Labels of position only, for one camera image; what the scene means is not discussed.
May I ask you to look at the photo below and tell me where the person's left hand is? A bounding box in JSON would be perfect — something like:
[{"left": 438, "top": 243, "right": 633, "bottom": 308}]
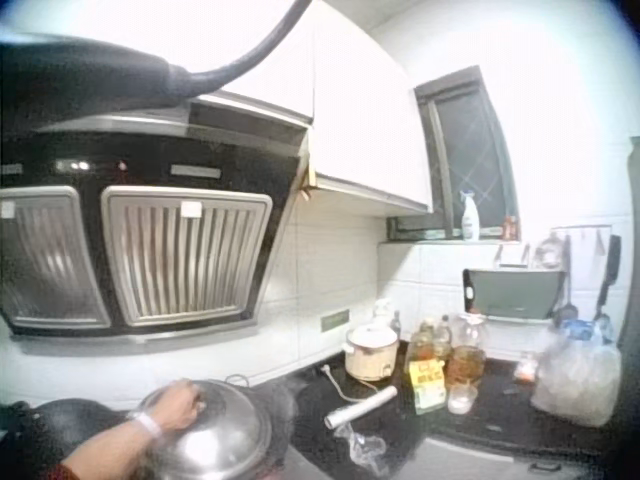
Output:
[{"left": 140, "top": 378, "right": 208, "bottom": 433}]

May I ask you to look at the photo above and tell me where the steel pot lid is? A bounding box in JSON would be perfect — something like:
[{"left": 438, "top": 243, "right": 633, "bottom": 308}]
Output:
[{"left": 141, "top": 379, "right": 274, "bottom": 480}]

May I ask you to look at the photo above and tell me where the black wok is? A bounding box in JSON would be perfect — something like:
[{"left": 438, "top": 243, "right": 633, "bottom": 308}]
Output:
[{"left": 239, "top": 377, "right": 304, "bottom": 471}]

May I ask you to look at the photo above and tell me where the black frying pan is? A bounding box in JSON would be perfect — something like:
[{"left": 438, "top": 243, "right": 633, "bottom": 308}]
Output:
[{"left": 0, "top": 397, "right": 132, "bottom": 480}]

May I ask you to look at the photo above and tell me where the black range hood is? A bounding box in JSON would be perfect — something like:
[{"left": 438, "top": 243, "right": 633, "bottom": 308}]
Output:
[{"left": 0, "top": 97, "right": 312, "bottom": 347}]

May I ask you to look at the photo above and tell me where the white plastic wrap roll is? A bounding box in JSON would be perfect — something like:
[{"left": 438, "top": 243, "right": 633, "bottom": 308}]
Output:
[{"left": 324, "top": 384, "right": 399, "bottom": 430}]

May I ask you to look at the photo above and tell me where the crumpled clear plastic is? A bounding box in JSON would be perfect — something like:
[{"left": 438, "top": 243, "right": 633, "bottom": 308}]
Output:
[{"left": 333, "top": 423, "right": 389, "bottom": 472}]

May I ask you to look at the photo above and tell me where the white electric cooker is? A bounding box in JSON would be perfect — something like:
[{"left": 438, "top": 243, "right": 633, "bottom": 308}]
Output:
[{"left": 342, "top": 323, "right": 400, "bottom": 383}]

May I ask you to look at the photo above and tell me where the clear spray bottle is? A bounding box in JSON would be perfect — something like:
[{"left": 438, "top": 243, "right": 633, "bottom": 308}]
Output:
[{"left": 371, "top": 298, "right": 394, "bottom": 332}]

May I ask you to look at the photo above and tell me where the small cooking oil bottle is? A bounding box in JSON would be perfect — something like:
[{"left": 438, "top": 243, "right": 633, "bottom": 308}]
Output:
[
  {"left": 403, "top": 319, "right": 437, "bottom": 382},
  {"left": 431, "top": 314, "right": 454, "bottom": 362}
]

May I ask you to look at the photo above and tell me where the yellow carton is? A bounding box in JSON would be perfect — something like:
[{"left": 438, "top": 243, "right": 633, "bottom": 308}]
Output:
[{"left": 407, "top": 359, "right": 447, "bottom": 415}]

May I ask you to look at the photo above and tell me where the small white cup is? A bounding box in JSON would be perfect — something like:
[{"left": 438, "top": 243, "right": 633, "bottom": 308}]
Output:
[{"left": 446, "top": 383, "right": 480, "bottom": 416}]

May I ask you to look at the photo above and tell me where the large cooking oil bottle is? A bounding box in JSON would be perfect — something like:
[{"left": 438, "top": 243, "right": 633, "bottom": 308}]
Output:
[{"left": 445, "top": 310, "right": 489, "bottom": 392}]

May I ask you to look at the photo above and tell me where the steel sink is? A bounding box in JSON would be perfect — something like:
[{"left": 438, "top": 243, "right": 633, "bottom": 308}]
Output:
[{"left": 422, "top": 437, "right": 604, "bottom": 480}]

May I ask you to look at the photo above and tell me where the white spray bottle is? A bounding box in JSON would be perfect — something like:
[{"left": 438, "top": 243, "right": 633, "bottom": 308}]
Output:
[{"left": 459, "top": 189, "right": 482, "bottom": 242}]

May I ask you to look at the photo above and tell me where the small orange jar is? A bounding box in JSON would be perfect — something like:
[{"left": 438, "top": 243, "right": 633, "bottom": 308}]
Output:
[{"left": 514, "top": 351, "right": 539, "bottom": 385}]

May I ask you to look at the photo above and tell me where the green cutting board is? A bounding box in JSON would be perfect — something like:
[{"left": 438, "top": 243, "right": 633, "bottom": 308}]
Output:
[{"left": 461, "top": 266, "right": 567, "bottom": 322}]

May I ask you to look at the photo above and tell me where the dark framed window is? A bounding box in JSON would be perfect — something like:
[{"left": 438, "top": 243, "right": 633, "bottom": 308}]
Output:
[{"left": 387, "top": 64, "right": 521, "bottom": 244}]

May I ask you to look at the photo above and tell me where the clear plastic bag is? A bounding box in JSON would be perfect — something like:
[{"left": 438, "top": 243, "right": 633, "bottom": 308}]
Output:
[{"left": 528, "top": 319, "right": 623, "bottom": 429}]

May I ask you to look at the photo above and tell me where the hanging ladle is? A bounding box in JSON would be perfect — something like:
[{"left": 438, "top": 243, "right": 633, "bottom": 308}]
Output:
[{"left": 553, "top": 234, "right": 580, "bottom": 327}]

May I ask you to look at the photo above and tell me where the black hanging spatula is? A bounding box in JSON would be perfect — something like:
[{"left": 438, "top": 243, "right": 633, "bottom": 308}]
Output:
[{"left": 592, "top": 233, "right": 623, "bottom": 324}]

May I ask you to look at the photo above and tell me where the white bracelet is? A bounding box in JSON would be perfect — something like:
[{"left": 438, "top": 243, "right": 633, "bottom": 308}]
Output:
[{"left": 127, "top": 409, "right": 164, "bottom": 440}]

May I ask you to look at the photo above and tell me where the white power cord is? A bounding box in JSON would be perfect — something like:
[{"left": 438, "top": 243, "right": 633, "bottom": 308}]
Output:
[{"left": 318, "top": 363, "right": 382, "bottom": 404}]

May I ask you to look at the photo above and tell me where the green wall socket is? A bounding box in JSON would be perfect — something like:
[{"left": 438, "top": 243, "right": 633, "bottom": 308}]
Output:
[{"left": 319, "top": 309, "right": 351, "bottom": 333}]

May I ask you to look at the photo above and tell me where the white wall cabinet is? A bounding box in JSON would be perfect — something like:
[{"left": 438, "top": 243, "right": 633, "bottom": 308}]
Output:
[{"left": 189, "top": 0, "right": 435, "bottom": 217}]

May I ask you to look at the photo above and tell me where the black head rig cable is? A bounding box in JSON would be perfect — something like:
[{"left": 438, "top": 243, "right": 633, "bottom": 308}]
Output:
[{"left": 0, "top": 0, "right": 312, "bottom": 117}]

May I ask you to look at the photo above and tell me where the hanging wire strainer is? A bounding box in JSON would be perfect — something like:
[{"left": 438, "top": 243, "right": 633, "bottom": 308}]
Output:
[{"left": 533, "top": 233, "right": 565, "bottom": 270}]

